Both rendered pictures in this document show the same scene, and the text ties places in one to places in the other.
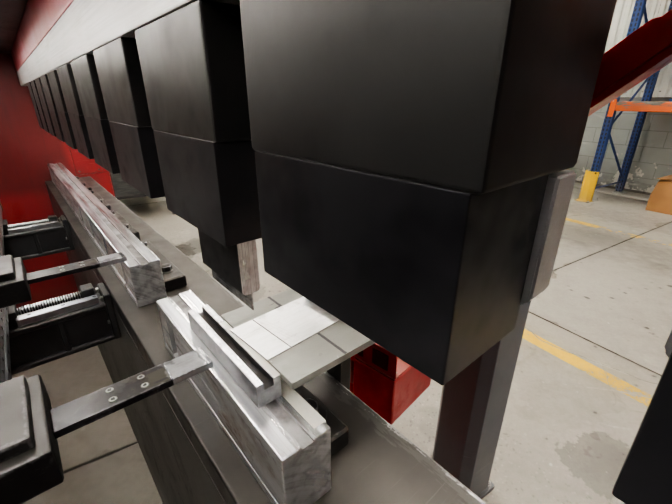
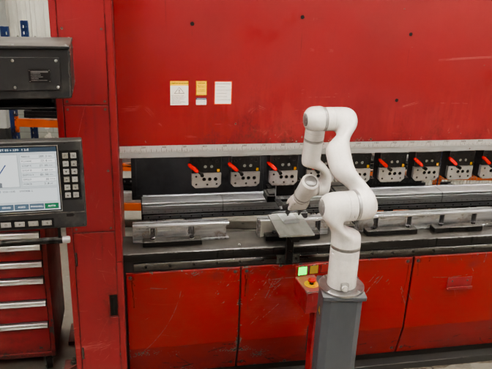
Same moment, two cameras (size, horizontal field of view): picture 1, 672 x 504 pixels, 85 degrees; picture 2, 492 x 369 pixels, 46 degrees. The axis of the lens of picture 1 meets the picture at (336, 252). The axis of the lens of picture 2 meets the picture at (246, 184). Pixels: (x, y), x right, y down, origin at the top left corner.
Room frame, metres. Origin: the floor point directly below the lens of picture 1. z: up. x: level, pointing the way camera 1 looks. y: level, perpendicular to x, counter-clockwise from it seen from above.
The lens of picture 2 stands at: (1.59, -2.51, 2.24)
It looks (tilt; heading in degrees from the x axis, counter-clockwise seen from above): 21 degrees down; 119
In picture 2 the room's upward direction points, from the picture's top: 2 degrees clockwise
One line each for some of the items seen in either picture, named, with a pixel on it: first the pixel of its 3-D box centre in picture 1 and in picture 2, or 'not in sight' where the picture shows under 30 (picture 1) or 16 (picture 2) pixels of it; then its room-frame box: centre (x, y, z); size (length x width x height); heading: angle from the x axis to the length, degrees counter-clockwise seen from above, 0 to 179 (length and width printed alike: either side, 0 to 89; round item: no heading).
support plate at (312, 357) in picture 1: (332, 311); (290, 225); (0.46, 0.01, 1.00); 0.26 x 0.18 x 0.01; 131
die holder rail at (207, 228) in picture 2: not in sight; (181, 230); (-0.05, -0.24, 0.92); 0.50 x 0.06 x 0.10; 41
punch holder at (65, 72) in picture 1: (97, 112); (389, 165); (0.81, 0.49, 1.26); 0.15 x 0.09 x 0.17; 41
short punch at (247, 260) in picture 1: (227, 254); (285, 190); (0.37, 0.12, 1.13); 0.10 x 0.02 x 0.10; 41
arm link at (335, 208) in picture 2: not in sight; (340, 220); (0.89, -0.47, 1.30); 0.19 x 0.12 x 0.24; 44
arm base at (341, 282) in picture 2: not in sight; (343, 266); (0.91, -0.44, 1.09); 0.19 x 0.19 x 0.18
